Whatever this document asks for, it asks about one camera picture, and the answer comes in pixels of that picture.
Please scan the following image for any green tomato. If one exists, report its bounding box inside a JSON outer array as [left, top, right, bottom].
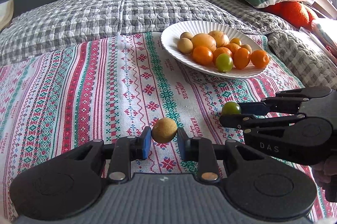
[[215, 53, 234, 73], [222, 102, 242, 115]]

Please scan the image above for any tan longan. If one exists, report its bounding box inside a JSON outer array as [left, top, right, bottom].
[[241, 44, 253, 53], [177, 38, 194, 55], [151, 118, 178, 144]]

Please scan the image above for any gloved right hand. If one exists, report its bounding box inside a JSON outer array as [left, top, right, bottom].
[[311, 156, 337, 187]]

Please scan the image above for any grey knit checkered blanket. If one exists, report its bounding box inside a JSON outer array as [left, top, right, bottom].
[[206, 0, 336, 89]]

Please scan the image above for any green tomato in plate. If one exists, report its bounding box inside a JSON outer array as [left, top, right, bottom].
[[215, 53, 234, 73]]

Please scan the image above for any orange tomato plate front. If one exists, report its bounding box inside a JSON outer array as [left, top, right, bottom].
[[233, 48, 251, 70]]

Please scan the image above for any tan longan in plate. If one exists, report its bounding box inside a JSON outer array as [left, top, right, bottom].
[[241, 44, 253, 53]]

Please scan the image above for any striped folded cloth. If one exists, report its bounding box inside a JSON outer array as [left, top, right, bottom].
[[311, 18, 336, 57]]

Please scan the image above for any orange mandarin centre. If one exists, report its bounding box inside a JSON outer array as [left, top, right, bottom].
[[213, 47, 233, 64]]

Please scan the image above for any small orange tomato left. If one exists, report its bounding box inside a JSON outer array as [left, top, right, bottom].
[[192, 46, 213, 66]]

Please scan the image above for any small yellow-green tomato back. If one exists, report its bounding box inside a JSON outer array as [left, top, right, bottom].
[[230, 37, 242, 46]]

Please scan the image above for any large yellow pear right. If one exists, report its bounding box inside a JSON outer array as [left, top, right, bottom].
[[208, 30, 230, 48]]

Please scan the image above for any large yellow pear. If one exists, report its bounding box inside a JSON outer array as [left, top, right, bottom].
[[208, 30, 230, 48], [191, 33, 217, 52]]

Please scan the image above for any orange plush pumpkin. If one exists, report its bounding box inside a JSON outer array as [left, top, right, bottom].
[[263, 1, 318, 30]]

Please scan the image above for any large yellow pear left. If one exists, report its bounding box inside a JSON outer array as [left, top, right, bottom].
[[191, 33, 217, 52]]

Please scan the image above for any patterned red green tablecloth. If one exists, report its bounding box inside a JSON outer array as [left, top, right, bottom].
[[1, 33, 302, 219]]

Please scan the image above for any white ribbed plate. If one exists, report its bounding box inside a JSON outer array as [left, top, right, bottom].
[[160, 21, 267, 79]]

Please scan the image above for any grey checkered quilt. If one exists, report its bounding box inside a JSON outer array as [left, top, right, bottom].
[[1, 0, 261, 66]]

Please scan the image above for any beige white blanket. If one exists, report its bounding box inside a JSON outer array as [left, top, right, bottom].
[[0, 0, 14, 31]]

